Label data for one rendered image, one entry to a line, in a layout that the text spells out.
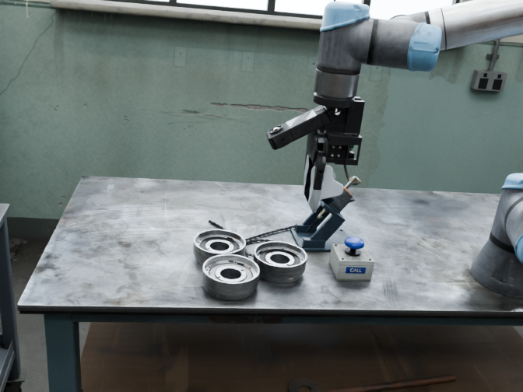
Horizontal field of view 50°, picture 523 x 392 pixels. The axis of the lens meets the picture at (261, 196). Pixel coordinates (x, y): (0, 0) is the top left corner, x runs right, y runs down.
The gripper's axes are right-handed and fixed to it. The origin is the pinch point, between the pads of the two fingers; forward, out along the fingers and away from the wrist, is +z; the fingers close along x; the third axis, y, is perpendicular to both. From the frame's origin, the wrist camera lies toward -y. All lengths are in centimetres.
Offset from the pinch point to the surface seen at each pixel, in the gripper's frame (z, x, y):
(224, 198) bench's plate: 16.1, 36.8, -12.8
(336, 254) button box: 11.8, 0.9, 7.4
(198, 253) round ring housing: 13.3, 2.8, -19.9
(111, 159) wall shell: 52, 163, -58
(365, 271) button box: 13.8, -1.8, 12.9
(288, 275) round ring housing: 14.0, -3.9, -2.9
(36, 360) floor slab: 96, 72, -72
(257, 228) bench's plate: 16.1, 20.4, -5.9
